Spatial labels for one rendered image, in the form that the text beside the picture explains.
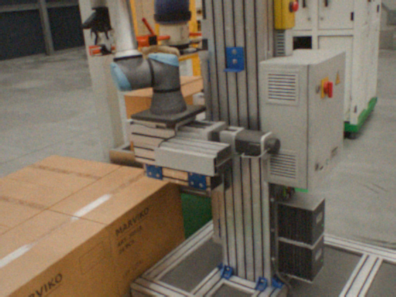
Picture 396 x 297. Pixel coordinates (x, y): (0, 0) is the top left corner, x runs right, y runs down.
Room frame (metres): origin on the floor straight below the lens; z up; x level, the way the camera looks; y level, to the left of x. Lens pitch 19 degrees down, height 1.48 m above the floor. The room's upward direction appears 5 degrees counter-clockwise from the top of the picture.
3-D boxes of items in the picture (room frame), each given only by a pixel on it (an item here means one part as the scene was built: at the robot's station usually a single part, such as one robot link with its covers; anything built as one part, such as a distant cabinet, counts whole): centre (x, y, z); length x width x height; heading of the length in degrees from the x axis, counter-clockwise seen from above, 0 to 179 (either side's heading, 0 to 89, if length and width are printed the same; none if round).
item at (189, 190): (2.40, 0.24, 0.48); 0.70 x 0.03 x 0.15; 59
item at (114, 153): (2.40, 0.24, 0.58); 0.70 x 0.03 x 0.06; 59
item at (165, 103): (1.73, 0.10, 1.09); 0.15 x 0.15 x 0.10
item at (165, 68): (1.73, 0.11, 1.20); 0.13 x 0.12 x 0.14; 110
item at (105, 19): (2.22, 0.41, 1.40); 0.09 x 0.08 x 0.12; 143
